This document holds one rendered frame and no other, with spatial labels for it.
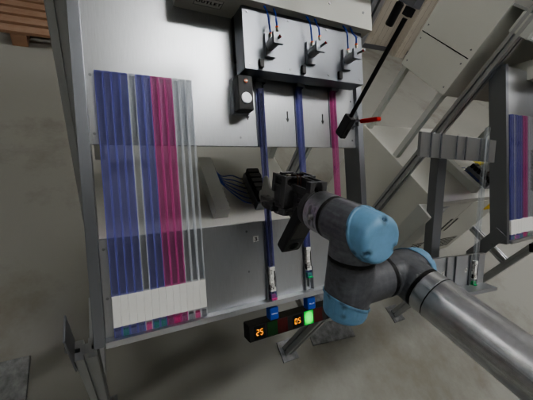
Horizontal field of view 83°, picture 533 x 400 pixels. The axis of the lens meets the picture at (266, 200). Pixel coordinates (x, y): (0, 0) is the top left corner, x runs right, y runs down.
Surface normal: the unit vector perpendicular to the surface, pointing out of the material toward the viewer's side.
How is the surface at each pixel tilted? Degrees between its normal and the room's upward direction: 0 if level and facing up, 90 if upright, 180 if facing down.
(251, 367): 0
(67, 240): 0
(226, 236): 43
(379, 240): 58
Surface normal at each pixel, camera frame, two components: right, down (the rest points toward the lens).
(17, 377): 0.29, -0.68
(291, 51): 0.46, 0.00
